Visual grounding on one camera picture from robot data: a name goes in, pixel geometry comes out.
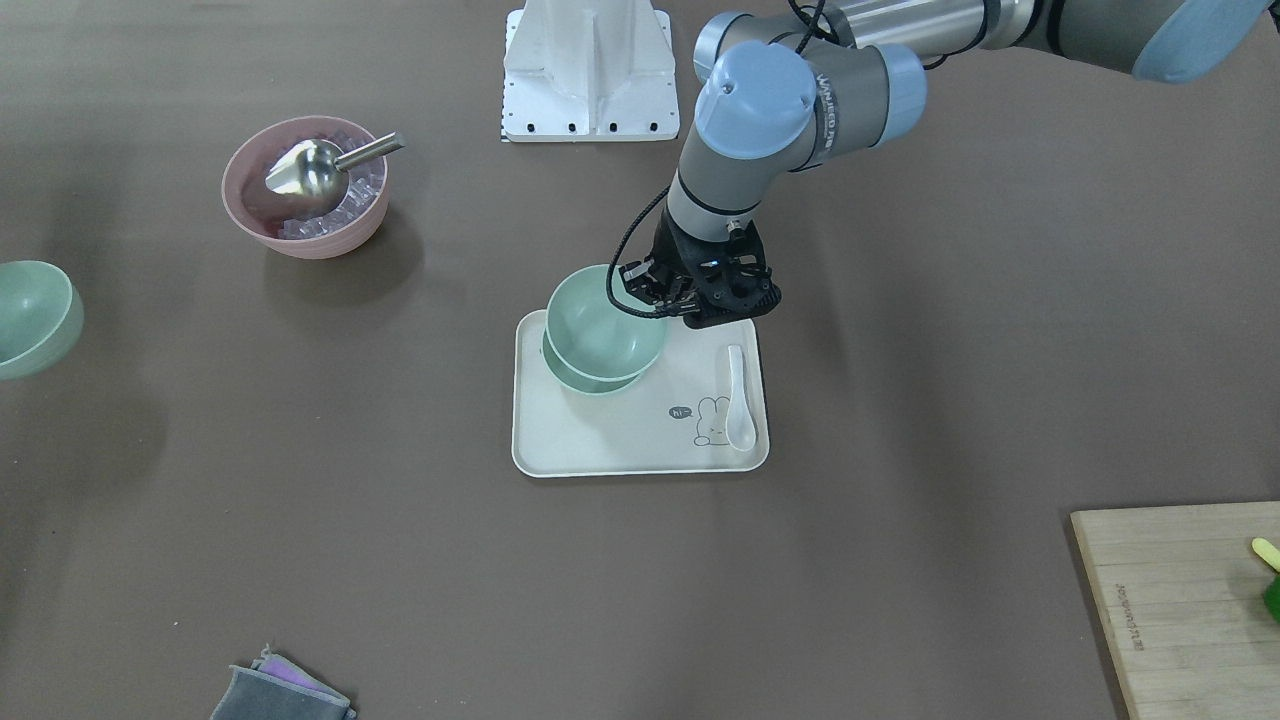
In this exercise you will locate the grey folded cloth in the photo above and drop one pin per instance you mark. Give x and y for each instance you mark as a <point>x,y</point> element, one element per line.
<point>275,687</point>

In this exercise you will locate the metal ice scoop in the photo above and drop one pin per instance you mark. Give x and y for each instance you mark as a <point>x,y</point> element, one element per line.
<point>312,178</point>

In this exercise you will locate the yellow plastic knife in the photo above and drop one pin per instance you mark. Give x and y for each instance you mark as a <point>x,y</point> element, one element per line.
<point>1267,552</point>

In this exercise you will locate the cream serving tray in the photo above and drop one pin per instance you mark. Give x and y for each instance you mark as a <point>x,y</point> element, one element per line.
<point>672,419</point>

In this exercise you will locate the wooden cutting board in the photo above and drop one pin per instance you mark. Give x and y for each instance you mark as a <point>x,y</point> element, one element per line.
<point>1180,595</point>

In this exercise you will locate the pink bowl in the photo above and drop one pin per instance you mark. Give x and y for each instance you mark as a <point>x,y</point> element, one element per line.
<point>354,222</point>

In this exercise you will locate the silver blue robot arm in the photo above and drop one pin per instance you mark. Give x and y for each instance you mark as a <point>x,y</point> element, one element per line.
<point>788,93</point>

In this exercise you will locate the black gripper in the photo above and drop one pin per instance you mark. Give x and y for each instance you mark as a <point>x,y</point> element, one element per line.
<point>671,250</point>

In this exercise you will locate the white ceramic spoon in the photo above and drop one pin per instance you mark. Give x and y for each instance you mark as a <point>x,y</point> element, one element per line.
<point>740,427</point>

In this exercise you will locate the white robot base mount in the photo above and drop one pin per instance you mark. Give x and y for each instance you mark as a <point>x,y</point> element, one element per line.
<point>589,71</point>

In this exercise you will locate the green lime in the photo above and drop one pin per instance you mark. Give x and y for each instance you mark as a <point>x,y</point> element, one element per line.
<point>1271,599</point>

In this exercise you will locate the green bowl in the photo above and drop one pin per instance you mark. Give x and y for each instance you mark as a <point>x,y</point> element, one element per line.
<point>42,317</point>
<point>571,379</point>
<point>589,327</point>

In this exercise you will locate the green bowl on tray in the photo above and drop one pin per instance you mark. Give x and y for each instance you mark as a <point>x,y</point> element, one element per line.
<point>571,379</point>

